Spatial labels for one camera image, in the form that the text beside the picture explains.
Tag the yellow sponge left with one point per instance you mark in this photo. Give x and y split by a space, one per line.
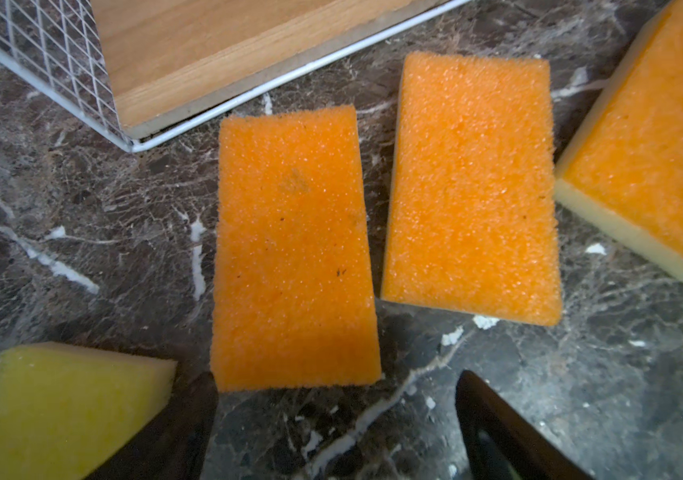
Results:
64 410

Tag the white wire three-tier shelf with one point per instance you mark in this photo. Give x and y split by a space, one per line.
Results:
140 73

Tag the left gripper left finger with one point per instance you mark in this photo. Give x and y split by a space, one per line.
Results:
173 444

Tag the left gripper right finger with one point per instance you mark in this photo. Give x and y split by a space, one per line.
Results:
500 444

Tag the orange sponge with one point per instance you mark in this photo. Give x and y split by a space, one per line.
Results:
293 295
472 224
623 169

